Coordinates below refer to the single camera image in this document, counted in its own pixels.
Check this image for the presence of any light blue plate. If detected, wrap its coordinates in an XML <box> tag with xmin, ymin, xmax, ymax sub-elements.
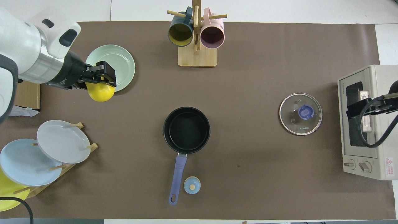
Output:
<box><xmin>0</xmin><ymin>139</ymin><xmax>62</xmax><ymax>187</ymax></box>

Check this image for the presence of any yellow potato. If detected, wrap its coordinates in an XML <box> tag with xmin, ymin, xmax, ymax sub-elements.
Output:
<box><xmin>86</xmin><ymin>79</ymin><xmax>116</xmax><ymax>102</ymax></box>

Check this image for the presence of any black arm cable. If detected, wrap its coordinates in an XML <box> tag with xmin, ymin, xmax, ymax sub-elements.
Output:
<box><xmin>0</xmin><ymin>197</ymin><xmax>34</xmax><ymax>224</ymax></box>
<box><xmin>360</xmin><ymin>96</ymin><xmax>398</xmax><ymax>148</ymax></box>

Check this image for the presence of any yellow plate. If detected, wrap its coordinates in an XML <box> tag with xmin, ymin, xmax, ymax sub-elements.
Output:
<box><xmin>0</xmin><ymin>168</ymin><xmax>31</xmax><ymax>212</ymax></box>

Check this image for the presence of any pink ribbed mug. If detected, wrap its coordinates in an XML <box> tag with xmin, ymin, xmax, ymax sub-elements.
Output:
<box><xmin>200</xmin><ymin>8</ymin><xmax>225</xmax><ymax>49</ymax></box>

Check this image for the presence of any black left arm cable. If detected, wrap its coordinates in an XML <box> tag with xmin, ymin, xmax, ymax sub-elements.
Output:
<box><xmin>0</xmin><ymin>197</ymin><xmax>34</xmax><ymax>224</ymax></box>

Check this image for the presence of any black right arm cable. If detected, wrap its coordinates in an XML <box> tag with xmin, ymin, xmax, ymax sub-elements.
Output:
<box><xmin>360</xmin><ymin>96</ymin><xmax>398</xmax><ymax>148</ymax></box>

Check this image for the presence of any dark teal mug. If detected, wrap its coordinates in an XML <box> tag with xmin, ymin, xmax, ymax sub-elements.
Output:
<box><xmin>168</xmin><ymin>7</ymin><xmax>195</xmax><ymax>47</ymax></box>

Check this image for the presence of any white crumpled sheet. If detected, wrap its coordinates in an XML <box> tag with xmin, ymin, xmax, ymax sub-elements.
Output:
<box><xmin>9</xmin><ymin>105</ymin><xmax>40</xmax><ymax>117</ymax></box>

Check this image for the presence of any glass lid blue knob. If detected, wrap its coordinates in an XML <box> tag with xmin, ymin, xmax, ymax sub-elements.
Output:
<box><xmin>279</xmin><ymin>93</ymin><xmax>323</xmax><ymax>136</ymax></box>

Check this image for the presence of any grey plate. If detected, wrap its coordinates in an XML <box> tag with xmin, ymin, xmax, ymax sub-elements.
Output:
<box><xmin>37</xmin><ymin>120</ymin><xmax>91</xmax><ymax>164</ymax></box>

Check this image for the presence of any wooden mug tree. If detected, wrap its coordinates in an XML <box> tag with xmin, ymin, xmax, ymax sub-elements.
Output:
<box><xmin>167</xmin><ymin>0</ymin><xmax>227</xmax><ymax>67</ymax></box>

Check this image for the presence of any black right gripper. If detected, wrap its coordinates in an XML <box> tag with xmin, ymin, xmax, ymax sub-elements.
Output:
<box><xmin>346</xmin><ymin>80</ymin><xmax>398</xmax><ymax>119</ymax></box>

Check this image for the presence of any brown table mat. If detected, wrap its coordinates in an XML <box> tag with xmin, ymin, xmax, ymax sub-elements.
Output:
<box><xmin>0</xmin><ymin>21</ymin><xmax>395</xmax><ymax>220</ymax></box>

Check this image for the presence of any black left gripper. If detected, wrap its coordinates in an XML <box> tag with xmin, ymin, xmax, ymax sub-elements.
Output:
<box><xmin>47</xmin><ymin>51</ymin><xmax>117</xmax><ymax>91</ymax></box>

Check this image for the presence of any beige toaster oven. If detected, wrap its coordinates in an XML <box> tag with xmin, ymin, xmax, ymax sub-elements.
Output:
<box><xmin>338</xmin><ymin>65</ymin><xmax>398</xmax><ymax>181</ymax></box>

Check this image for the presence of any wooden two-tier shelf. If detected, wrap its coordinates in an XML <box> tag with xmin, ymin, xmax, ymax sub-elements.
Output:
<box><xmin>14</xmin><ymin>81</ymin><xmax>41</xmax><ymax>110</ymax></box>

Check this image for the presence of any wooden plate rack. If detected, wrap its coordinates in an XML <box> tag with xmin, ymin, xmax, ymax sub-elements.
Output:
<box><xmin>13</xmin><ymin>122</ymin><xmax>99</xmax><ymax>198</ymax></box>

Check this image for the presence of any black pot blue handle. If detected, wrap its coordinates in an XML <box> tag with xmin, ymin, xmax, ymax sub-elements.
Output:
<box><xmin>163</xmin><ymin>107</ymin><xmax>211</xmax><ymax>206</ymax></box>

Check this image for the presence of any pale green plate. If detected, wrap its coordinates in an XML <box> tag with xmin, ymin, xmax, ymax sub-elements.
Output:
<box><xmin>86</xmin><ymin>44</ymin><xmax>136</xmax><ymax>92</ymax></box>

